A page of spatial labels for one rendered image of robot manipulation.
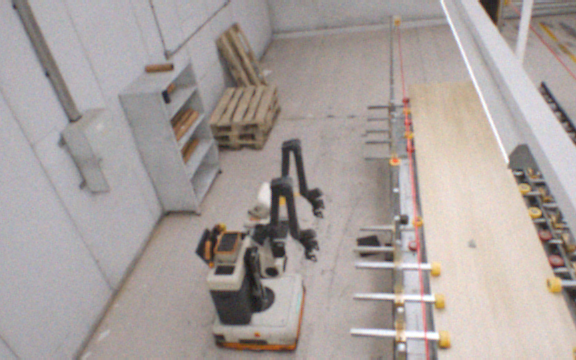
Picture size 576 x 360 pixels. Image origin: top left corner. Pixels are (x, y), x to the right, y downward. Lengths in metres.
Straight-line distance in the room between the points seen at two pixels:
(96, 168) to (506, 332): 3.22
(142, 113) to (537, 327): 3.74
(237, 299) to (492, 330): 1.69
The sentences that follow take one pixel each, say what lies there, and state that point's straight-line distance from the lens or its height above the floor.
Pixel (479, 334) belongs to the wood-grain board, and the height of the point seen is 0.90.
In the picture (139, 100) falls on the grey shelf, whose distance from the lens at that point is 4.58.
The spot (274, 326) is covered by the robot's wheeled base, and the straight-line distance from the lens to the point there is 3.51.
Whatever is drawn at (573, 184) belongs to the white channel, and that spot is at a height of 2.46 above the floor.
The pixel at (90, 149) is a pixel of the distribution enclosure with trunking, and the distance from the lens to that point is 3.92.
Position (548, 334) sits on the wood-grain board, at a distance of 2.79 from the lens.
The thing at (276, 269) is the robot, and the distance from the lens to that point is 3.22.
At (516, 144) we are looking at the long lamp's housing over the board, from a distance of 1.34.
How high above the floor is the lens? 3.05
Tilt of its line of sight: 35 degrees down
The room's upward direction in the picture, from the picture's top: 10 degrees counter-clockwise
